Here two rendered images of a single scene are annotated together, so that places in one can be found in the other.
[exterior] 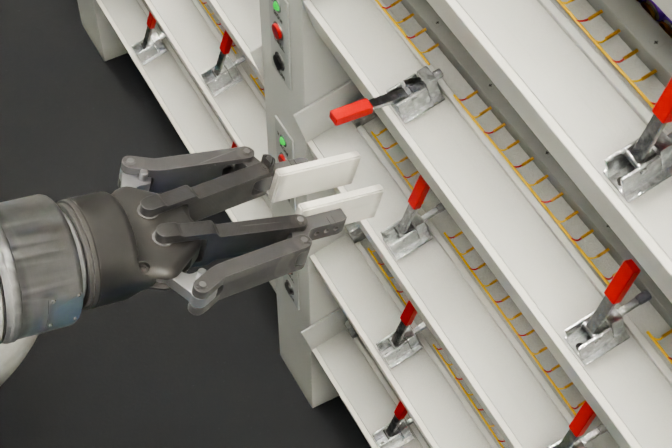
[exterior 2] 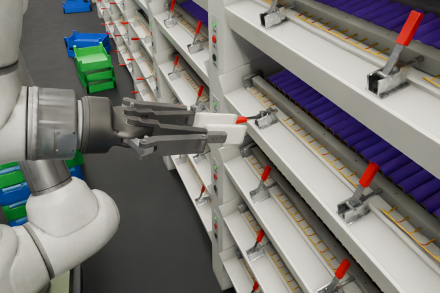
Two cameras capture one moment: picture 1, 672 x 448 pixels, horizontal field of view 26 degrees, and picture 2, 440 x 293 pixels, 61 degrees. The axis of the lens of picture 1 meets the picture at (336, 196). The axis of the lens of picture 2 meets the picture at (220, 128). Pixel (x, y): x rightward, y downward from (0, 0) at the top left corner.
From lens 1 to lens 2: 0.57 m
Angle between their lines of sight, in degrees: 21
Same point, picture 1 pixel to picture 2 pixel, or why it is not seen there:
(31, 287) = (44, 120)
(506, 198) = (304, 155)
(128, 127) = (171, 189)
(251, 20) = not seen: hidden behind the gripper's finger
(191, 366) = (179, 270)
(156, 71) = (181, 167)
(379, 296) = (249, 233)
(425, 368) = (266, 263)
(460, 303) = (281, 222)
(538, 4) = (323, 39)
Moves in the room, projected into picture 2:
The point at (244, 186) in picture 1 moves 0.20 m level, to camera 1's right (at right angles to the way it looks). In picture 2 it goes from (179, 117) to (317, 125)
